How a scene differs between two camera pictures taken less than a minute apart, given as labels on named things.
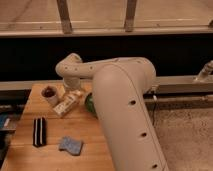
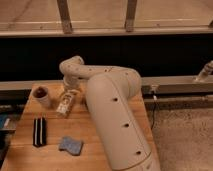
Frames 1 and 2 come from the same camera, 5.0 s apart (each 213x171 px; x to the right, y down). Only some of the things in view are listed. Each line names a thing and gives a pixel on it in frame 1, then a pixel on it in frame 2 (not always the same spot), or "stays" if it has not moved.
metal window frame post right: (130, 15) stays
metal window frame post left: (65, 18) stays
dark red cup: (50, 93) → (40, 96)
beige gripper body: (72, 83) stays
